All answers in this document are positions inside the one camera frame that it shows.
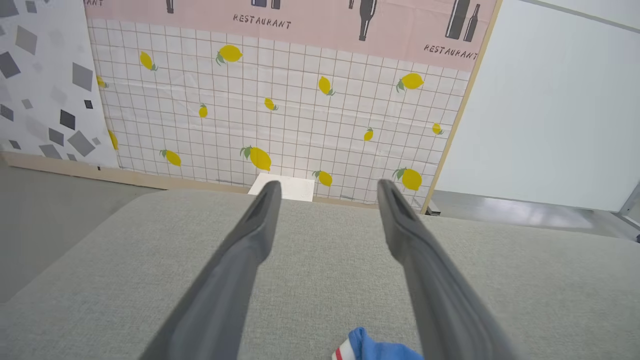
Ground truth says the lemon print grid cloth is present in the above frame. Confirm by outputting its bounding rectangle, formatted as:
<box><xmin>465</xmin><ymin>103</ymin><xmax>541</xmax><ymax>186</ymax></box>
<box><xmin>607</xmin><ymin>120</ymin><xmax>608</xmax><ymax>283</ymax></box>
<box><xmin>83</xmin><ymin>0</ymin><xmax>501</xmax><ymax>209</ymax></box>

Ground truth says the grey metal bracket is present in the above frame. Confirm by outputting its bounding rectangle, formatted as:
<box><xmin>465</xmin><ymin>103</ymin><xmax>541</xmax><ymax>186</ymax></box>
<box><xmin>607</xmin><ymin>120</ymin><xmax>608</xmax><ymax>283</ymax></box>
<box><xmin>617</xmin><ymin>180</ymin><xmax>640</xmax><ymax>232</ymax></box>

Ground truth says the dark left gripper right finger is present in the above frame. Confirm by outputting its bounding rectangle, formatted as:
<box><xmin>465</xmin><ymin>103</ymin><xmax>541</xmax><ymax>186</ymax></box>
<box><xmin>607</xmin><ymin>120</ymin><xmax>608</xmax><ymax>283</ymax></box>
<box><xmin>376</xmin><ymin>178</ymin><xmax>517</xmax><ymax>360</ymax></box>

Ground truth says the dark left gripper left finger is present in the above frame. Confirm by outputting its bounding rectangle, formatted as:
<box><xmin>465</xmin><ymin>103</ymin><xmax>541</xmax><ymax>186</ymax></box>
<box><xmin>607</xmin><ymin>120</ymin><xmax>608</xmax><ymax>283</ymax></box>
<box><xmin>139</xmin><ymin>180</ymin><xmax>283</xmax><ymax>360</ymax></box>

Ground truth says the white box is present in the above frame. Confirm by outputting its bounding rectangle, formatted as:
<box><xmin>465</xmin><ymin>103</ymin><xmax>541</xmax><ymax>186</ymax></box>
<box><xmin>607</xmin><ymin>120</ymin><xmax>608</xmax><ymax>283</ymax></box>
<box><xmin>248</xmin><ymin>172</ymin><xmax>316</xmax><ymax>203</ymax></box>

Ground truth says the wooden partition frame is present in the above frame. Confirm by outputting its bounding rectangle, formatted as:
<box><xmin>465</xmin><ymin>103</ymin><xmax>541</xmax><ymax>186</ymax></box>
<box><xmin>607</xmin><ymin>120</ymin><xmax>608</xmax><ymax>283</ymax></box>
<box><xmin>0</xmin><ymin>0</ymin><xmax>504</xmax><ymax>216</ymax></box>

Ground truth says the grey squares print cloth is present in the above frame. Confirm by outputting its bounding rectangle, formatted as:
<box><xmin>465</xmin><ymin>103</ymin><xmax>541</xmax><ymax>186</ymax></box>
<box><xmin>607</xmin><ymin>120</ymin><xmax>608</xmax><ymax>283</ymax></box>
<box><xmin>0</xmin><ymin>0</ymin><xmax>121</xmax><ymax>169</ymax></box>

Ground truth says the blue garment white red trim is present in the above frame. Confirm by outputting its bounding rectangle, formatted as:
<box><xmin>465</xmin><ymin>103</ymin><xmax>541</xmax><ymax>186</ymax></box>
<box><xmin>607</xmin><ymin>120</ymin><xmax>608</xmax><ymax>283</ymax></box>
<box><xmin>331</xmin><ymin>327</ymin><xmax>426</xmax><ymax>360</ymax></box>

